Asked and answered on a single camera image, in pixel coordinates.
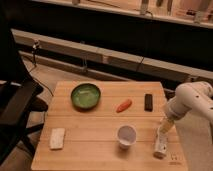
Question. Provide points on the orange carrot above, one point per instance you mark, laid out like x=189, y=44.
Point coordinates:
x=123, y=106

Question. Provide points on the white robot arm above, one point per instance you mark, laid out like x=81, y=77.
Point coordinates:
x=195, y=96

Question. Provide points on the black office chair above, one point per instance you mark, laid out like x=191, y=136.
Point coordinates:
x=18, y=97

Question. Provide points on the white sponge block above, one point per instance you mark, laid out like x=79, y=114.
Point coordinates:
x=57, y=138

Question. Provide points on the white paper cup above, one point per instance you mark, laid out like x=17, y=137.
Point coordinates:
x=126, y=136

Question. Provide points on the green ceramic bowl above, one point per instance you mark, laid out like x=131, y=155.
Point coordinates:
x=85, y=96

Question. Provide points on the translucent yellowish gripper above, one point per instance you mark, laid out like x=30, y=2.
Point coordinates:
x=166, y=125

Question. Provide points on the black rectangular block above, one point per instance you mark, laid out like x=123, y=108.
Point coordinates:
x=148, y=102

